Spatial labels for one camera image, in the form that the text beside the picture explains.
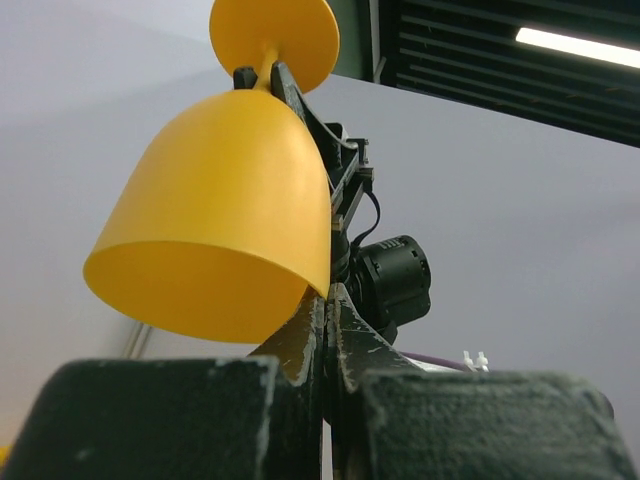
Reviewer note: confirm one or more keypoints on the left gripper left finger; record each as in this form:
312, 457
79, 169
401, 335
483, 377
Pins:
256, 417

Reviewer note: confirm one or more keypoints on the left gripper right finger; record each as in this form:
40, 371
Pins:
391, 419

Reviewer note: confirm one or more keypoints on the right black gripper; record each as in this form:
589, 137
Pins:
349, 172

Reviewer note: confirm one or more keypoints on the orange wine glass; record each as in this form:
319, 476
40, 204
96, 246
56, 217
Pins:
149, 262

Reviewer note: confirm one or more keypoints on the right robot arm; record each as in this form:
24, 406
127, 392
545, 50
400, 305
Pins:
390, 285

